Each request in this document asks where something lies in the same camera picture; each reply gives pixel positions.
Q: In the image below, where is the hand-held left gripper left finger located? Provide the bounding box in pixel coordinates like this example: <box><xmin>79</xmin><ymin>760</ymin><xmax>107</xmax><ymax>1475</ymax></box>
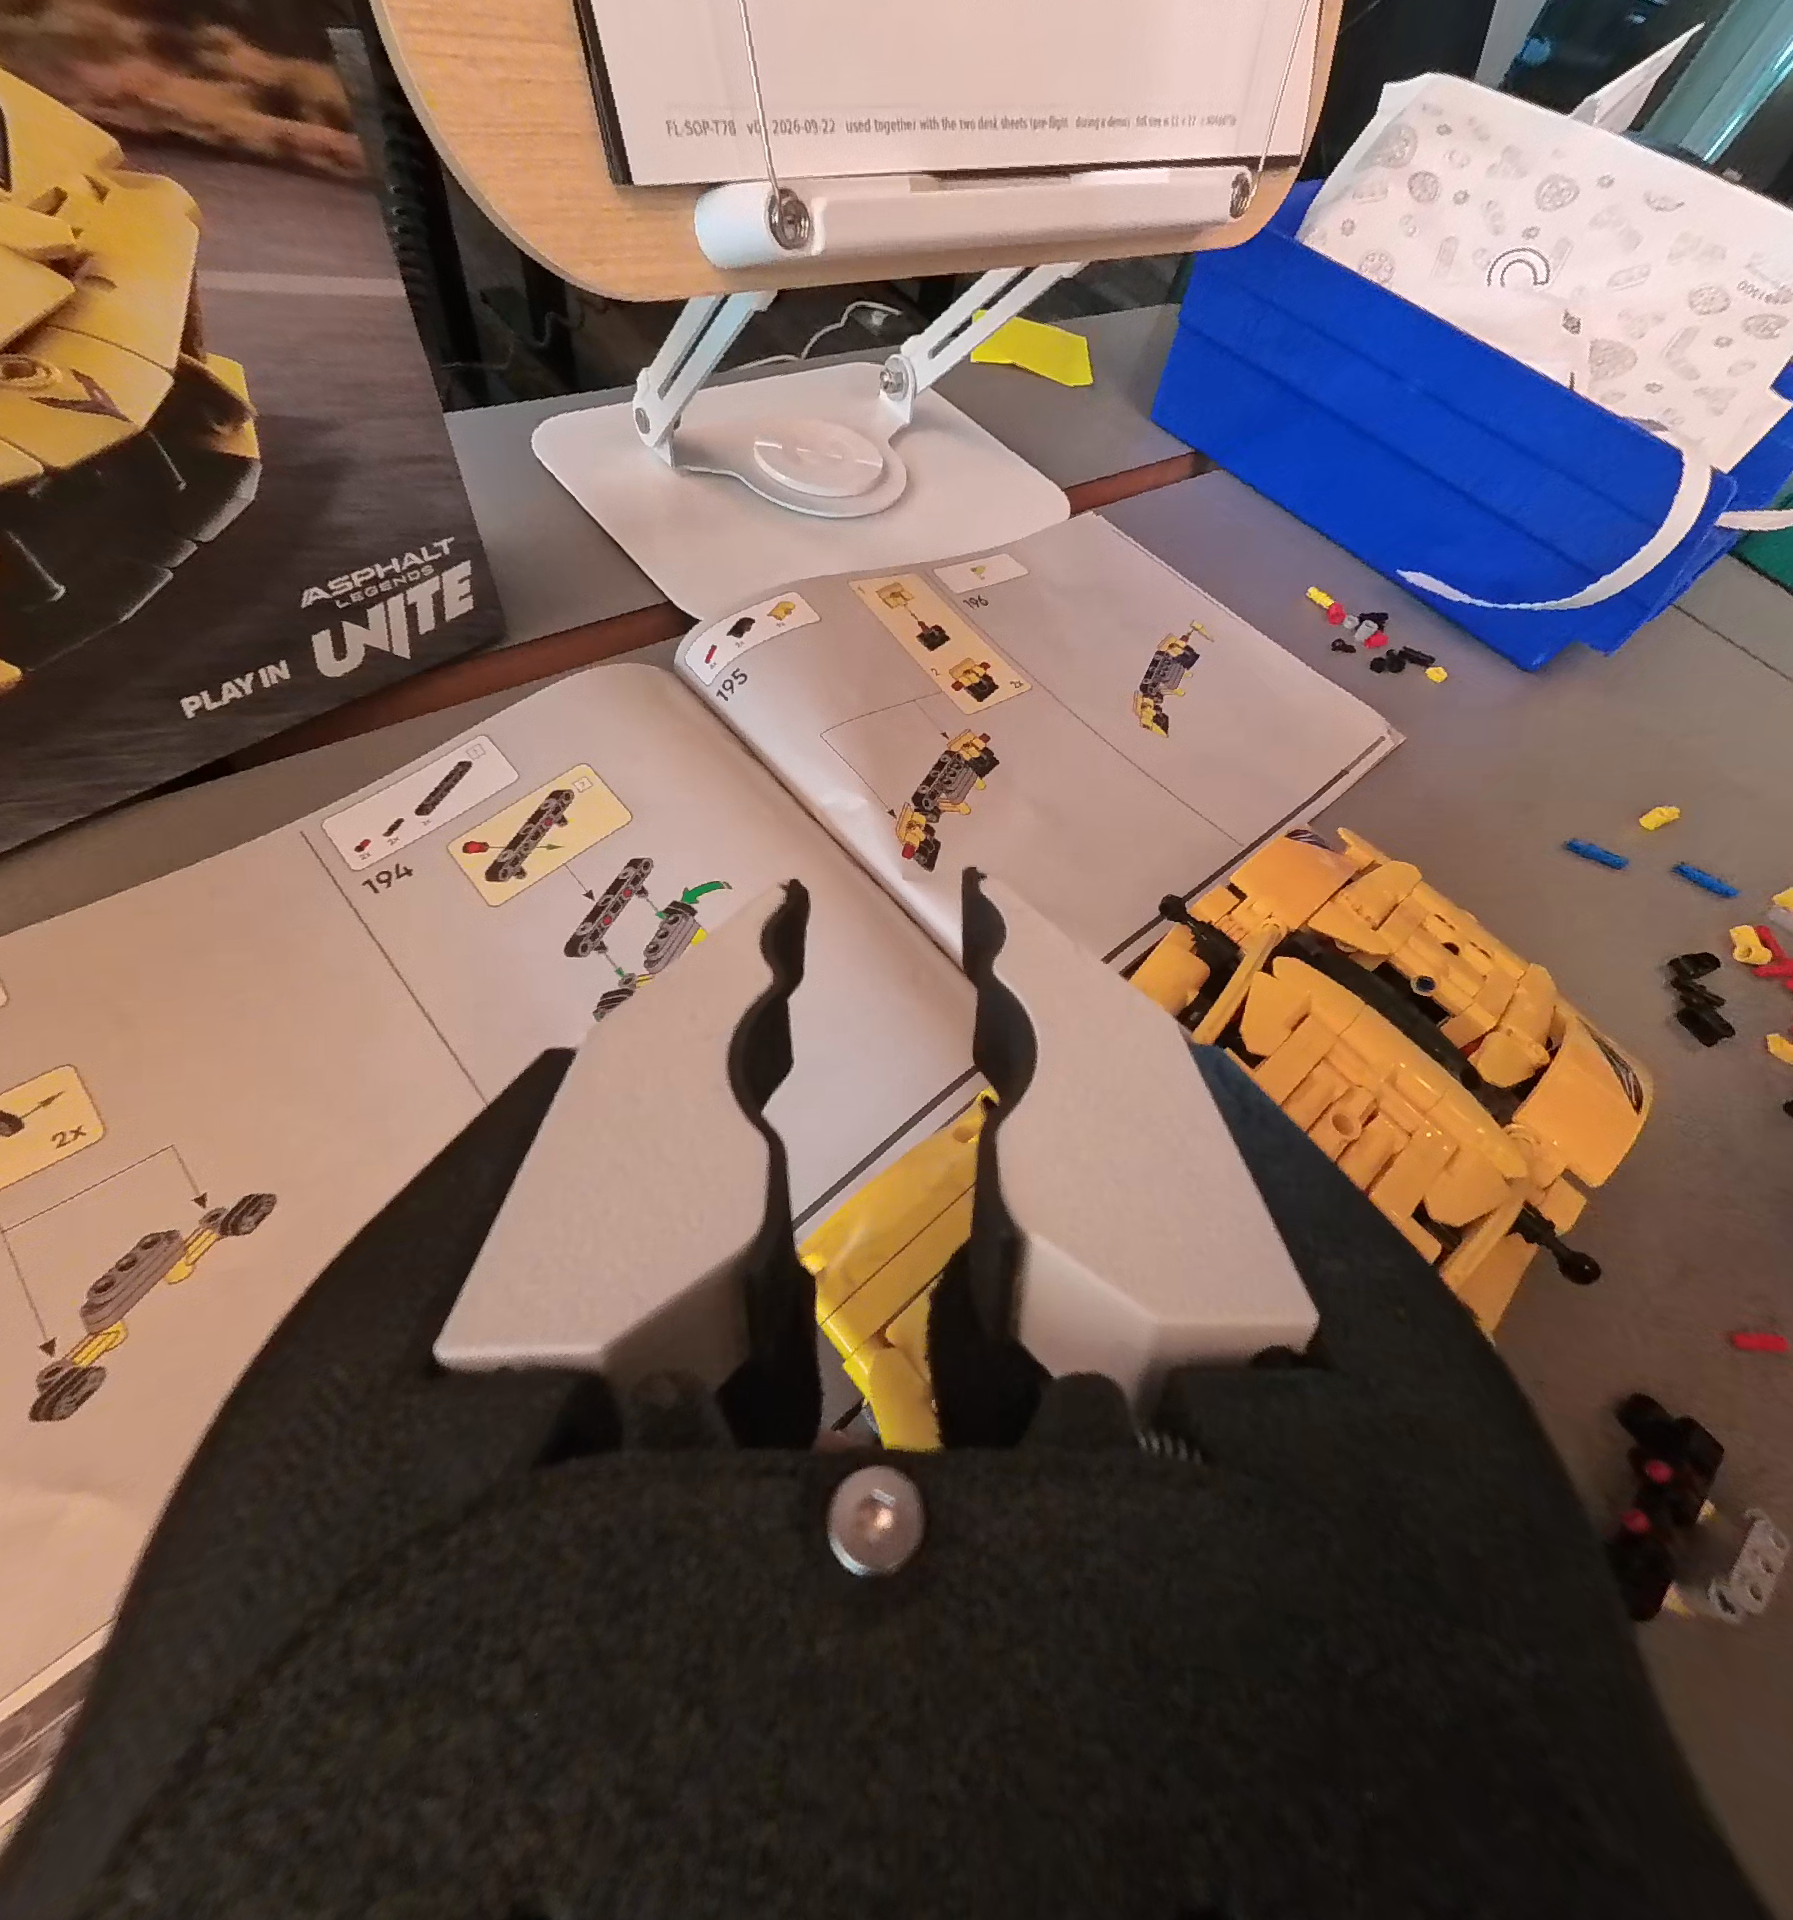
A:
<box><xmin>430</xmin><ymin>878</ymin><xmax>814</xmax><ymax>1388</ymax></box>

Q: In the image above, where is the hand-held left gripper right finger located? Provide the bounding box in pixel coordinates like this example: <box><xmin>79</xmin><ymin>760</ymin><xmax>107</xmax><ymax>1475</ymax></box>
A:
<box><xmin>961</xmin><ymin>864</ymin><xmax>1322</xmax><ymax>1395</ymax></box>

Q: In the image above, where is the yellow toy brick car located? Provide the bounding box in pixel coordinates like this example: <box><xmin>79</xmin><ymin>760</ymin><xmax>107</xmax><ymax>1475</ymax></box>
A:
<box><xmin>799</xmin><ymin>825</ymin><xmax>1659</xmax><ymax>1453</ymax></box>

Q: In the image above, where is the black brick beam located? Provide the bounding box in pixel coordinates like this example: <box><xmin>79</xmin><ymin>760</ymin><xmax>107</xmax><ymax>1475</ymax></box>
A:
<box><xmin>1606</xmin><ymin>1391</ymin><xmax>1734</xmax><ymax>1627</ymax></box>

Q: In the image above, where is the grey brick beam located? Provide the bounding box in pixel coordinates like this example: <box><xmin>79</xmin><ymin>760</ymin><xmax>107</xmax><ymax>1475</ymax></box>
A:
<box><xmin>1706</xmin><ymin>1507</ymin><xmax>1793</xmax><ymax>1628</ymax></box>

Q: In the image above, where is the grey desk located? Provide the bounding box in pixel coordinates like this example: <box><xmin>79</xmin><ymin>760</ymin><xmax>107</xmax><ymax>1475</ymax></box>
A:
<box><xmin>0</xmin><ymin>261</ymin><xmax>1793</xmax><ymax>1920</ymax></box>

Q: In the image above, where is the open instruction booklet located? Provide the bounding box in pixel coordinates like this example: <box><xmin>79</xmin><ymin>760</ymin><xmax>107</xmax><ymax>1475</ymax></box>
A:
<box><xmin>0</xmin><ymin>509</ymin><xmax>1409</xmax><ymax>1801</ymax></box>

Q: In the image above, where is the blue plastic bin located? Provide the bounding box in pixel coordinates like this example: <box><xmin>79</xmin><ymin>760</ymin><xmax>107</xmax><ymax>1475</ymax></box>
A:
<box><xmin>1150</xmin><ymin>176</ymin><xmax>1793</xmax><ymax>670</ymax></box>

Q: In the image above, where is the yellow tape strip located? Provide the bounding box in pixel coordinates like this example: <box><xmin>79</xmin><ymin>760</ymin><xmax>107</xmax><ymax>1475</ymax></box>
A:
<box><xmin>969</xmin><ymin>319</ymin><xmax>1098</xmax><ymax>387</ymax></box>

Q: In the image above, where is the toy car box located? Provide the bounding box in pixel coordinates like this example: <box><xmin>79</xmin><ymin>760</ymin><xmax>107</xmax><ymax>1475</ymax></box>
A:
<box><xmin>0</xmin><ymin>0</ymin><xmax>511</xmax><ymax>888</ymax></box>

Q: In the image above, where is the patterned paper bag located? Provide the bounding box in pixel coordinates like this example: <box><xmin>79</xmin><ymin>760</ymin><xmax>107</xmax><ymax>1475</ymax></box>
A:
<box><xmin>1290</xmin><ymin>68</ymin><xmax>1793</xmax><ymax>613</ymax></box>

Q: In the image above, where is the wooden book stand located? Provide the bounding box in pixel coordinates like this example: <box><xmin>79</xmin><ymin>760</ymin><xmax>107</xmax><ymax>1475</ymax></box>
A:
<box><xmin>368</xmin><ymin>0</ymin><xmax>1351</xmax><ymax>623</ymax></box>

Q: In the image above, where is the printed instruction sheet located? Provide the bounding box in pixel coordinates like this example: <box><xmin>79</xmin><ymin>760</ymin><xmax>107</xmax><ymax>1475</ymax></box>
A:
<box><xmin>574</xmin><ymin>0</ymin><xmax>1337</xmax><ymax>191</ymax></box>

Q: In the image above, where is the white cable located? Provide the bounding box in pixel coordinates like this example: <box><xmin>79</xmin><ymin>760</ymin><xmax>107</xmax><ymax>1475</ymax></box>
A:
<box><xmin>796</xmin><ymin>296</ymin><xmax>909</xmax><ymax>365</ymax></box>

